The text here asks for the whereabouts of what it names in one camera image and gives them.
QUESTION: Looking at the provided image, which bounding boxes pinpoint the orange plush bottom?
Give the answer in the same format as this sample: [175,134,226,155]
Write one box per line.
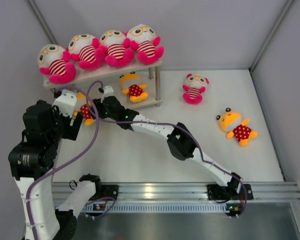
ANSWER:
[74,92,96,126]

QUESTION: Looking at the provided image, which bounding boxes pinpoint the orange plush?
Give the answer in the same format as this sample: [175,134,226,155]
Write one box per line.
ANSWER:
[119,71,149,103]
[215,107,258,147]
[74,92,96,126]

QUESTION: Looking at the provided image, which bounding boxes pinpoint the orange plush top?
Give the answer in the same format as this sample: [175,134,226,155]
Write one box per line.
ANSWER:
[119,71,149,103]

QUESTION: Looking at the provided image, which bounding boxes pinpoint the pink panda plush face down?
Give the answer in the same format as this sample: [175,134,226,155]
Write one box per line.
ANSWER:
[67,33,106,71]

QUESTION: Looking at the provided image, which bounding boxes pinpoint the pink panda plush with glasses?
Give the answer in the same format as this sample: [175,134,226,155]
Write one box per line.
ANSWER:
[126,24,165,65]

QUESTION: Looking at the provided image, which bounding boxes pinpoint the pink panda plush top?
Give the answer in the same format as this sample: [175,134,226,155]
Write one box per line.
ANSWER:
[182,73,210,105]

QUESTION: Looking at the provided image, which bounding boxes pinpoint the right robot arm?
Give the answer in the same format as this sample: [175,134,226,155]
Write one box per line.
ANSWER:
[93,96,247,199]

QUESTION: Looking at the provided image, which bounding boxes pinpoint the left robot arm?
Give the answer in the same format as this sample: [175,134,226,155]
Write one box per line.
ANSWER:
[8,100,103,240]

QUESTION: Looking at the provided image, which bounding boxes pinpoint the white two-tier shelf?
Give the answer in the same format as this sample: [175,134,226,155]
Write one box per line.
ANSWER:
[43,56,164,118]

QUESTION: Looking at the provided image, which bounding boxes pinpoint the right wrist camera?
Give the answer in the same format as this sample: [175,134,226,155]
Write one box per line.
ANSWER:
[98,85,114,102]

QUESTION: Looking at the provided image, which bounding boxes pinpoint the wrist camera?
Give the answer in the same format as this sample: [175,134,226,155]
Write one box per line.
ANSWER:
[98,85,114,102]
[52,89,77,118]

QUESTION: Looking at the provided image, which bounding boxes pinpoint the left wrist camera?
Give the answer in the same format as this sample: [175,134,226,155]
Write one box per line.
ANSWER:
[52,89,77,118]

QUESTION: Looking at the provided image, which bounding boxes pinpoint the left black mount plate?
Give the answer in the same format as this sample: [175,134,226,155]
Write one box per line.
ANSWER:
[89,184,119,201]

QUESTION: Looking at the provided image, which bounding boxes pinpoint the black mount plate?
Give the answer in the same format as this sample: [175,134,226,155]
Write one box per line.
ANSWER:
[89,184,119,201]
[207,184,254,201]

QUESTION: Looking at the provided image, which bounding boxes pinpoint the aluminium rail base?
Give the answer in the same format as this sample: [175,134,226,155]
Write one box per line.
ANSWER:
[51,181,300,202]

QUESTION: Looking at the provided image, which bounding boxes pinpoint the grey slotted cable duct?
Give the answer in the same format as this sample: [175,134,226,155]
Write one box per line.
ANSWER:
[54,202,231,214]

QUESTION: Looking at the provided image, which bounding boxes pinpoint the wall corner metal strip left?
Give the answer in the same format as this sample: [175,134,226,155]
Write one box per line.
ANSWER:
[25,0,59,45]

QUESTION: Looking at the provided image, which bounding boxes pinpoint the wall corner metal strip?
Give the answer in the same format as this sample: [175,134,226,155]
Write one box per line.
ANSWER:
[25,0,59,45]
[249,0,296,73]

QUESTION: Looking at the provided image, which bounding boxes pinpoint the right black mount plate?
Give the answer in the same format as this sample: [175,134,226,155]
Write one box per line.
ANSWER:
[207,184,254,201]

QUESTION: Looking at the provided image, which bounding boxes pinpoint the wall corner metal strip right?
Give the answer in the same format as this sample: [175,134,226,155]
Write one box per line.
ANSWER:
[249,0,296,73]

